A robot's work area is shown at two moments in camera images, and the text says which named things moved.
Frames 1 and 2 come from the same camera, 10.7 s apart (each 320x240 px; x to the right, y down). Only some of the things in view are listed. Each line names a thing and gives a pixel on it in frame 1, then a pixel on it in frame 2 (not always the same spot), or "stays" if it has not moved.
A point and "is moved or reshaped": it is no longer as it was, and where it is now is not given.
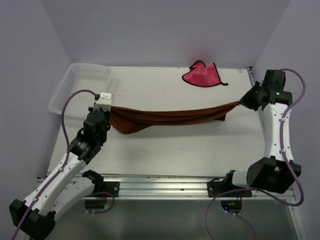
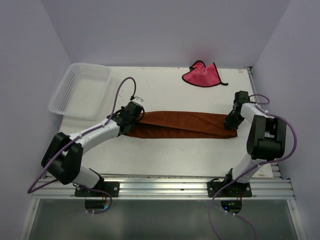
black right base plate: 215,188 stays
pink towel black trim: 201,75 stays
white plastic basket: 96,78 stays
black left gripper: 107,113 → 122,108
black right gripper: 246,100 → 232,125
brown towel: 125,119 is moved or reshaped
